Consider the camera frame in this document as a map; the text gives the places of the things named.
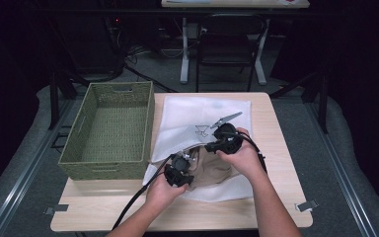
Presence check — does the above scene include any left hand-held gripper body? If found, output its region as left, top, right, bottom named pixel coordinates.
left=163, top=150, right=197, bottom=189

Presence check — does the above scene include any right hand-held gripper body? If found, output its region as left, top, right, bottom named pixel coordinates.
left=210, top=112, right=245, bottom=155

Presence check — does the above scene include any beige garment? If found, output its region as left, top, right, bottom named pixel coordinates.
left=188, top=146, right=241, bottom=191

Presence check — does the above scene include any white mesh laundry bag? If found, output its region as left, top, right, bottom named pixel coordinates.
left=142, top=95, right=255, bottom=203

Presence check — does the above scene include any green woven basket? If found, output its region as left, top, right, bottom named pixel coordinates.
left=57, top=81, right=156, bottom=181

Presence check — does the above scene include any person's right hand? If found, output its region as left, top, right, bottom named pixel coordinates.
left=216, top=127, right=267, bottom=181

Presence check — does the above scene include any person's left hand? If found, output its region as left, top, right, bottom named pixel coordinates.
left=145, top=172, right=190, bottom=211

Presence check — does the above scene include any black folding chair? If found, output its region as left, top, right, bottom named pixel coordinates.
left=195, top=13, right=268, bottom=93

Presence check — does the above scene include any black metal stand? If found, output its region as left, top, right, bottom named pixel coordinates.
left=48, top=70, right=90, bottom=131
left=269, top=70, right=330, bottom=134

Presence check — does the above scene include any grey tape strip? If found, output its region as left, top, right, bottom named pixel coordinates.
left=295, top=199, right=319, bottom=212
left=43, top=203, right=69, bottom=215

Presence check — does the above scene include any white-legged desk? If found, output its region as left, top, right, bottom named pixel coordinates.
left=161, top=0, right=310, bottom=86

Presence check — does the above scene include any black equipment cabinet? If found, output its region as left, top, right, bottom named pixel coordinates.
left=53, top=13, right=126, bottom=77

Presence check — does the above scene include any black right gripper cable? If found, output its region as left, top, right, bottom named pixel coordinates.
left=236, top=131, right=268, bottom=175

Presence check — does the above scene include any black floor cable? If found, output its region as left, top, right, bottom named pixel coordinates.
left=123, top=63, right=179, bottom=94

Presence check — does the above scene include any aluminium floor rail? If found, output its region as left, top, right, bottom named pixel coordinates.
left=0, top=98, right=77, bottom=237
left=305, top=102, right=376, bottom=237

